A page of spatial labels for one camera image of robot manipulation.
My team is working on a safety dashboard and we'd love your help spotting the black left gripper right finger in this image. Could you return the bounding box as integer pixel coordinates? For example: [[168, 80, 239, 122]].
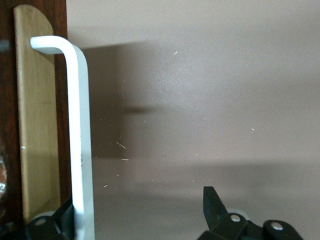
[[199, 186, 303, 240]]

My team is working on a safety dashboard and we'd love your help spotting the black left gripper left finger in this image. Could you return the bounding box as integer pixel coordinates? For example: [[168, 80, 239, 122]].
[[24, 197, 76, 240]]

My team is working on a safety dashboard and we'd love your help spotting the wooden drawer with white handle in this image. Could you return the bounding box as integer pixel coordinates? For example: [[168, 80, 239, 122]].
[[0, 0, 96, 240]]

